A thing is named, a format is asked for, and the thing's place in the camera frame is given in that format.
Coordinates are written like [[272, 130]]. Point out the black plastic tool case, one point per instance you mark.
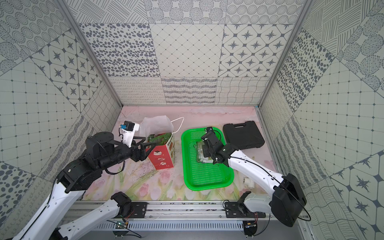
[[244, 135]]

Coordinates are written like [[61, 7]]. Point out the red green condiment packet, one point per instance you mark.
[[160, 139]]

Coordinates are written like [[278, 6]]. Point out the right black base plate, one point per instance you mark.
[[235, 210]]

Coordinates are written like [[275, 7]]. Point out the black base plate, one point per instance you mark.
[[235, 210], [135, 210]]

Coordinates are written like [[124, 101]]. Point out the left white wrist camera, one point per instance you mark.
[[127, 131]]

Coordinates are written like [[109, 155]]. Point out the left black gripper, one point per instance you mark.
[[137, 149]]

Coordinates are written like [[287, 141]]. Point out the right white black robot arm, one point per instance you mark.
[[285, 201]]

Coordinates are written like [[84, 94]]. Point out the white red paper gift bag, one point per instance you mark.
[[160, 130]]

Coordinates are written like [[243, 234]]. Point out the aluminium mounting rail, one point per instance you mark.
[[159, 210]]

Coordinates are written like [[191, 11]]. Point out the green plastic basket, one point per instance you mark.
[[202, 176]]

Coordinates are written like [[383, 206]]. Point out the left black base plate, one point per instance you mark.
[[135, 210]]

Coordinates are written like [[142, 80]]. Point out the white crumpled tissue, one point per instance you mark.
[[249, 183]]

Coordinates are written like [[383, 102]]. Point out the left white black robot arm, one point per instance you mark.
[[102, 152]]

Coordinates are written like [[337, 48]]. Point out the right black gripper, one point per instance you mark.
[[205, 151]]

